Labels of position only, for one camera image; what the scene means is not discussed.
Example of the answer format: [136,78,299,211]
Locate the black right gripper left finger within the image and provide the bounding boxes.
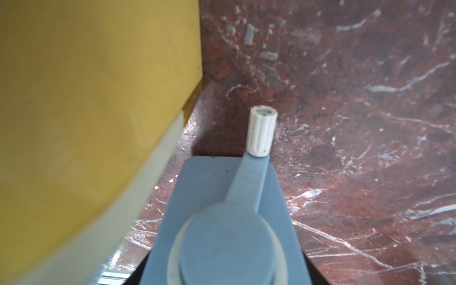
[123,253,150,285]

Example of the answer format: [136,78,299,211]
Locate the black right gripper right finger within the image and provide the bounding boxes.
[302,252,330,285]

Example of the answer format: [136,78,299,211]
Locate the blue pencil sharpener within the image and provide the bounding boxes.
[140,106,312,285]

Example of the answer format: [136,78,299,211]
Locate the yellow pencil sharpener upper middle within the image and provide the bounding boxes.
[1,1,203,285]

